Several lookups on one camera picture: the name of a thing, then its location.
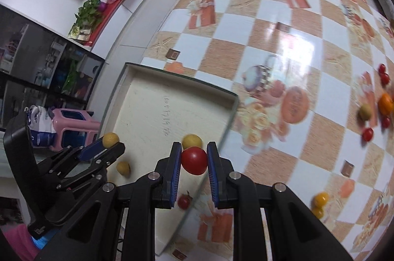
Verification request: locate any white blue plastic bag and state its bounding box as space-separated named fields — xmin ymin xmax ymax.
xmin=25 ymin=105 xmax=56 ymax=148

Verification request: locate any yellow tomato pair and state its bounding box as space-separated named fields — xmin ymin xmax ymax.
xmin=313 ymin=192 xmax=329 ymax=208
xmin=311 ymin=206 xmax=324 ymax=219

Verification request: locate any orange beside glass bowl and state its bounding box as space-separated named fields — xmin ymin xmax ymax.
xmin=377 ymin=93 xmax=393 ymax=116

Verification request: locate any brown longan bottom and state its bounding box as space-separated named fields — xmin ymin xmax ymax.
xmin=116 ymin=161 xmax=131 ymax=178

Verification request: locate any red tomato with stem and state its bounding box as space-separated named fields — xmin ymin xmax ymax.
xmin=177 ymin=192 xmax=193 ymax=210

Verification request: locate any green potted plant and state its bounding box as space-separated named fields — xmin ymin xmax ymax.
xmin=68 ymin=0 xmax=106 ymax=42

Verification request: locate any red cherry tomato by orange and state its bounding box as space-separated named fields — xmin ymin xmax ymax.
xmin=381 ymin=116 xmax=391 ymax=129

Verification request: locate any yellow tomato lower pair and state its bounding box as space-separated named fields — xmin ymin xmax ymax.
xmin=311 ymin=206 xmax=324 ymax=219

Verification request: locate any dark shelf cabinet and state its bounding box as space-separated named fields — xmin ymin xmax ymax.
xmin=1 ymin=6 xmax=104 ymax=129

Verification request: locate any brown longan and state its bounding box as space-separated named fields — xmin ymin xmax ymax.
xmin=101 ymin=132 xmax=119 ymax=148
xmin=359 ymin=104 xmax=373 ymax=122
xmin=116 ymin=161 xmax=131 ymax=178

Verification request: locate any yellow tomato upper pair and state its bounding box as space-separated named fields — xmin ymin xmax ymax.
xmin=313 ymin=192 xmax=329 ymax=208

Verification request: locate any red cherry tomato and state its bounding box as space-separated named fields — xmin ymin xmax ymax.
xmin=181 ymin=146 xmax=208 ymax=176
xmin=381 ymin=116 xmax=391 ymax=129
xmin=362 ymin=128 xmax=374 ymax=142
xmin=378 ymin=64 xmax=386 ymax=74
xmin=379 ymin=73 xmax=390 ymax=86

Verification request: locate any brown longan top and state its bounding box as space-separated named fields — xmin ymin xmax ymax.
xmin=359 ymin=104 xmax=373 ymax=122

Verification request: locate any brown longan edge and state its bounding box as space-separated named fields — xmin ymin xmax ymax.
xmin=182 ymin=134 xmax=203 ymax=150

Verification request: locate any shallow white tray box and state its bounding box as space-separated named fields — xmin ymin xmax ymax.
xmin=99 ymin=62 xmax=241 ymax=256

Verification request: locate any pink plastic stool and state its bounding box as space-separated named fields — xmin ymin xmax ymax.
xmin=49 ymin=108 xmax=100 ymax=152

